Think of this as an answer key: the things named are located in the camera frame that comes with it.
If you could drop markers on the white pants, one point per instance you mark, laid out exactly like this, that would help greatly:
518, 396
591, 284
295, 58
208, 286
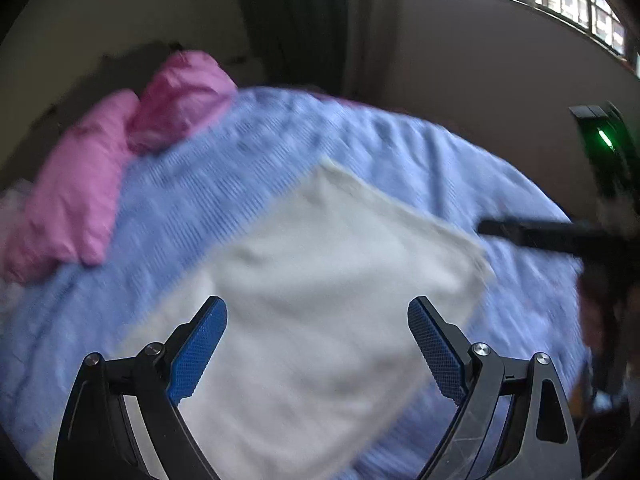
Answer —
325, 270

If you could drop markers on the blue striped bed sheet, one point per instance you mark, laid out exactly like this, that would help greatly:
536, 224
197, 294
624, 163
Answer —
210, 195

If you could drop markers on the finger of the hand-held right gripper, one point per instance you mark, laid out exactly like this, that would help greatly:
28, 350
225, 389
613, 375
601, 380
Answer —
535, 236

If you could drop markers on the dark green curtain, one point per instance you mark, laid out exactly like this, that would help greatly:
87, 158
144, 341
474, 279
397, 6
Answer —
295, 20

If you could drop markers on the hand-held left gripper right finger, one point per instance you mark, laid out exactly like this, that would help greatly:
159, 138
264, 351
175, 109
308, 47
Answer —
435, 347

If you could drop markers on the white floral cloth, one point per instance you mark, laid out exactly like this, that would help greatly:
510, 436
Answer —
10, 240

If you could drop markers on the large pink pillow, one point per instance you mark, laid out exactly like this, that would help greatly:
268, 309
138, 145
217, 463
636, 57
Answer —
75, 185

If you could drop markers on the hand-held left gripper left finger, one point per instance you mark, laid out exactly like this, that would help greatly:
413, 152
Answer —
200, 345

